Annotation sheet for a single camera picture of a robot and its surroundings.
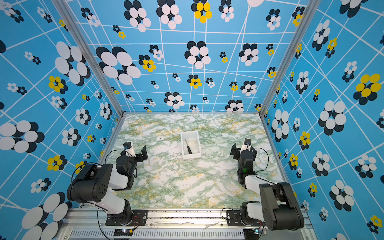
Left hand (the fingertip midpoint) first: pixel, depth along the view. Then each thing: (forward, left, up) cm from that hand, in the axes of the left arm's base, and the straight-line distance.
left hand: (138, 146), depth 91 cm
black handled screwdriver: (+4, -30, -8) cm, 31 cm away
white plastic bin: (+10, -31, -7) cm, 34 cm away
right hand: (-1, -65, +2) cm, 65 cm away
